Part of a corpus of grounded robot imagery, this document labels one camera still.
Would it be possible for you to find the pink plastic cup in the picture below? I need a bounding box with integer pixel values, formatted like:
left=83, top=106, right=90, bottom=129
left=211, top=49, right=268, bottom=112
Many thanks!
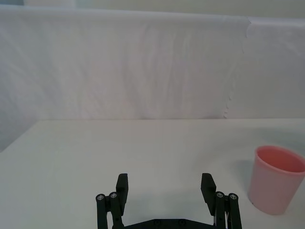
left=247, top=145, right=305, bottom=216

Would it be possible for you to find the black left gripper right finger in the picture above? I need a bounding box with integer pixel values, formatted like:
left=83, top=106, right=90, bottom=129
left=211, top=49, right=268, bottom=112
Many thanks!
left=200, top=173, right=243, bottom=229

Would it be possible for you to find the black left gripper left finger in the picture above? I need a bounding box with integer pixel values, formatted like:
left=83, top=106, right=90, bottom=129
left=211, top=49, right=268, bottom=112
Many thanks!
left=95, top=173, right=130, bottom=229

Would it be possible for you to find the white curtain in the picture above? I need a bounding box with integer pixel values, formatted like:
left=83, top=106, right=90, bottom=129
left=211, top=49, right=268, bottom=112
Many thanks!
left=0, top=5, right=305, bottom=153

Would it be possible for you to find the white table cloth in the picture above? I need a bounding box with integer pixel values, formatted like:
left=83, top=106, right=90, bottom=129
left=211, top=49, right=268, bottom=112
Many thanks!
left=0, top=117, right=305, bottom=229

